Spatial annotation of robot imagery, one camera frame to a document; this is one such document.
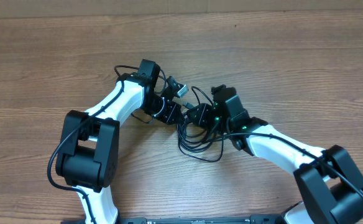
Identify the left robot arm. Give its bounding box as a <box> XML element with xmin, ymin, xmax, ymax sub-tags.
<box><xmin>47</xmin><ymin>59</ymin><xmax>188</xmax><ymax>223</ymax></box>

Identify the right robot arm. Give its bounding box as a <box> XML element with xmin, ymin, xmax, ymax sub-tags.
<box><xmin>184</xmin><ymin>85</ymin><xmax>363</xmax><ymax>223</ymax></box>

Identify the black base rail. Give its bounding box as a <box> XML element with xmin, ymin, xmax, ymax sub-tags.
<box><xmin>60</xmin><ymin>213</ymin><xmax>282</xmax><ymax>224</ymax></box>

